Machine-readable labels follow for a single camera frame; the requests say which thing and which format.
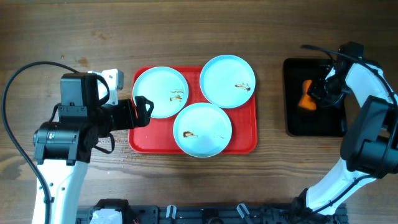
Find orange sponge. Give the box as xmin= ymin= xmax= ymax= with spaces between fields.
xmin=298 ymin=80 xmax=317 ymax=111

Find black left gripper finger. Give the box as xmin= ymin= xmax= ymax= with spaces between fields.
xmin=134 ymin=104 xmax=150 ymax=128
xmin=134 ymin=96 xmax=154 ymax=116

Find black rectangular tray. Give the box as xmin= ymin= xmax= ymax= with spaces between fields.
xmin=283 ymin=58 xmax=348 ymax=137

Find red plastic tray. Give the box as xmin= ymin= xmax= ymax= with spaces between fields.
xmin=128 ymin=66 xmax=257 ymax=154

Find light blue plate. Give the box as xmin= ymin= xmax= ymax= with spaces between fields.
xmin=132 ymin=67 xmax=189 ymax=119
xmin=199 ymin=55 xmax=256 ymax=109
xmin=173 ymin=103 xmax=233 ymax=158

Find light blue plate front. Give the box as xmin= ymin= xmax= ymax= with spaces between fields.
xmin=173 ymin=103 xmax=233 ymax=158

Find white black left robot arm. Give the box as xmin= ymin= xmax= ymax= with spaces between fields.
xmin=32 ymin=69 xmax=154 ymax=223

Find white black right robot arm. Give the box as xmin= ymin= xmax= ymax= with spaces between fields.
xmin=283 ymin=42 xmax=397 ymax=223

